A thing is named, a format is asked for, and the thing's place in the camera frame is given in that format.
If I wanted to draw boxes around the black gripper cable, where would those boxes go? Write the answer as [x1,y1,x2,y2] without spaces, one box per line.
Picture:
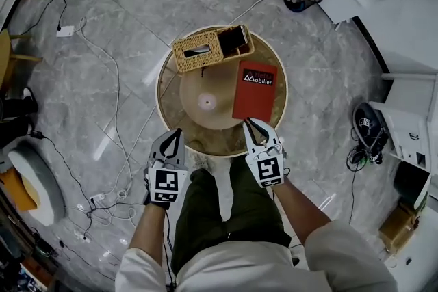
[162,208,177,288]

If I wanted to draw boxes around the long white floor cable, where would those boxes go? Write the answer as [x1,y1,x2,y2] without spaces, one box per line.
[73,16,138,227]

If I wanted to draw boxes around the woven wicker container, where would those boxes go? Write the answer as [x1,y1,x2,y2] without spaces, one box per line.
[172,24,256,74]

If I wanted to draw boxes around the tangle of black cables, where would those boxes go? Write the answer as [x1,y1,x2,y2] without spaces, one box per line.
[345,135,390,172]

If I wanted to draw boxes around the orange cushion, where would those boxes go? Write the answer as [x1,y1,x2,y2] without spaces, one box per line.
[0,167,42,213]

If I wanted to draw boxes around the person's white shirt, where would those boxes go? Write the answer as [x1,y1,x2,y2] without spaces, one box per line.
[114,220,400,292]

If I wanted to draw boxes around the grey round pouf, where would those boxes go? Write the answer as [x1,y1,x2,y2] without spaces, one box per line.
[7,141,66,227]

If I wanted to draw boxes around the person's right forearm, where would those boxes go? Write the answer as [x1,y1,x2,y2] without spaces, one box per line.
[272,176,330,245]

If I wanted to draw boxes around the red book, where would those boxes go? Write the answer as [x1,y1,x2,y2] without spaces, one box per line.
[231,59,279,123]

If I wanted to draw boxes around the cardboard box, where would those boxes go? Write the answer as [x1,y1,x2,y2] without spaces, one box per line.
[377,204,420,256]

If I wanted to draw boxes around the black power adapter cable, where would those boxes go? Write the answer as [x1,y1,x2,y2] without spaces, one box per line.
[29,129,95,240]

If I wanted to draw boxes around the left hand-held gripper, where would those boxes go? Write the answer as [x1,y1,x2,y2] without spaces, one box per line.
[143,128,190,211]

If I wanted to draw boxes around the white desk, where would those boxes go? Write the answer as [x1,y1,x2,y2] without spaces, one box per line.
[313,0,438,73]

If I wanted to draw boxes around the thin black floor cable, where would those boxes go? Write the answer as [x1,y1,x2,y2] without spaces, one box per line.
[6,0,68,40]

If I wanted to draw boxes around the round wooden side table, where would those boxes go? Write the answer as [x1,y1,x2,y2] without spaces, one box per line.
[156,25,289,158]

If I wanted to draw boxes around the person's dark green trousers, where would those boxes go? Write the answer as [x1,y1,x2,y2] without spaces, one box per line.
[170,155,292,275]

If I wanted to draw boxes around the dark green bin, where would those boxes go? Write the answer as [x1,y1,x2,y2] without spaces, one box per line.
[393,160,432,210]

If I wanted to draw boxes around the white power adapter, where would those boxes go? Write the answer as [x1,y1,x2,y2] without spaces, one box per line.
[55,25,76,38]

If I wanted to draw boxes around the wooden chair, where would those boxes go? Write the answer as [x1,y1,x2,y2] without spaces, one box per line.
[0,28,44,90]

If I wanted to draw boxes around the person's left forearm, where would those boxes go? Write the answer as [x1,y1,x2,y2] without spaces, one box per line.
[128,201,169,261]

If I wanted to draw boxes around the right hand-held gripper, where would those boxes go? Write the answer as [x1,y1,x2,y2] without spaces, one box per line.
[242,117,289,189]

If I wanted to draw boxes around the white cabinet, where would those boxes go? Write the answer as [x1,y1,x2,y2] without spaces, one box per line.
[369,71,438,169]

